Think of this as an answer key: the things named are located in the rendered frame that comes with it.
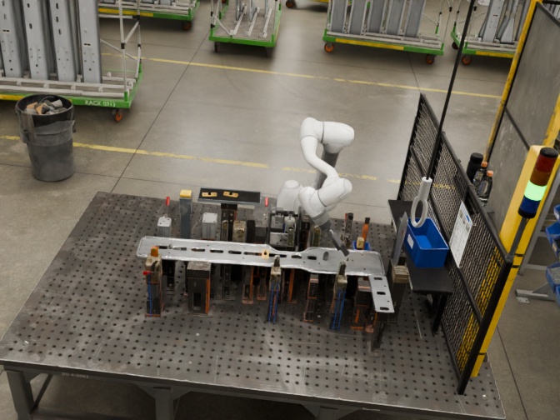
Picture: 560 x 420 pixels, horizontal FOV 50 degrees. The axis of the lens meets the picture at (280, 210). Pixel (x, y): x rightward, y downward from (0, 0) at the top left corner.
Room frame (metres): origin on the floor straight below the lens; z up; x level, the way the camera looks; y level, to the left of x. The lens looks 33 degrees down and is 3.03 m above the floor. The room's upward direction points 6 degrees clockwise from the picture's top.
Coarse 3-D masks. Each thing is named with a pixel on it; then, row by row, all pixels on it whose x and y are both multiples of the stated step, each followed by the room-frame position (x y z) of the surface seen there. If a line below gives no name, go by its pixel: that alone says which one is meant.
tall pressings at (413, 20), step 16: (336, 0) 9.64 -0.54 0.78; (352, 0) 9.56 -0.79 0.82; (384, 0) 9.78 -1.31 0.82; (400, 0) 10.05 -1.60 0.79; (416, 0) 9.80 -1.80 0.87; (336, 16) 9.62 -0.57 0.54; (352, 16) 9.60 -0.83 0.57; (368, 16) 9.99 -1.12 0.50; (400, 16) 9.77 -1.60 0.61; (416, 16) 9.77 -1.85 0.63; (352, 32) 9.58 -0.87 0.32; (416, 32) 9.73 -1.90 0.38
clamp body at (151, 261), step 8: (160, 256) 2.48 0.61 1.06; (152, 264) 2.41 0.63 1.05; (160, 264) 2.45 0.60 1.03; (160, 272) 2.44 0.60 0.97; (152, 280) 2.39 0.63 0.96; (160, 280) 2.45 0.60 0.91; (152, 288) 2.41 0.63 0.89; (160, 288) 2.45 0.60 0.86; (152, 296) 2.41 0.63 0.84; (160, 296) 2.44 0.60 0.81; (152, 304) 2.40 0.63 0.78; (160, 304) 2.42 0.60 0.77; (152, 312) 2.40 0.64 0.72; (160, 312) 2.41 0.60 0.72
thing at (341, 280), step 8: (336, 280) 2.48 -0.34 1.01; (344, 280) 2.45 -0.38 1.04; (336, 288) 2.44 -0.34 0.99; (344, 288) 2.44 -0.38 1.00; (336, 296) 2.44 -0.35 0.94; (344, 296) 2.44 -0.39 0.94; (336, 304) 2.45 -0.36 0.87; (336, 312) 2.43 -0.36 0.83; (328, 320) 2.49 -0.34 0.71; (336, 320) 2.44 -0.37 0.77; (328, 328) 2.43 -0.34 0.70; (336, 328) 2.44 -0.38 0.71
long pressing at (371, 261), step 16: (144, 240) 2.68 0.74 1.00; (160, 240) 2.69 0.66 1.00; (176, 240) 2.71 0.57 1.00; (192, 240) 2.72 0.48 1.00; (144, 256) 2.54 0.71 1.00; (176, 256) 2.57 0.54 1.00; (192, 256) 2.58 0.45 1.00; (208, 256) 2.59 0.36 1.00; (224, 256) 2.61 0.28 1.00; (240, 256) 2.62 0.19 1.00; (256, 256) 2.64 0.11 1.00; (288, 256) 2.67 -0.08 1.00; (304, 256) 2.68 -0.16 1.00; (320, 256) 2.70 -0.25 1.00; (336, 256) 2.71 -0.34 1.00; (352, 256) 2.73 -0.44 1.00; (368, 256) 2.75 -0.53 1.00; (320, 272) 2.56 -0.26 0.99; (336, 272) 2.57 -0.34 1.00; (352, 272) 2.58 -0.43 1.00; (368, 272) 2.59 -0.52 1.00; (384, 272) 2.61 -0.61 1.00
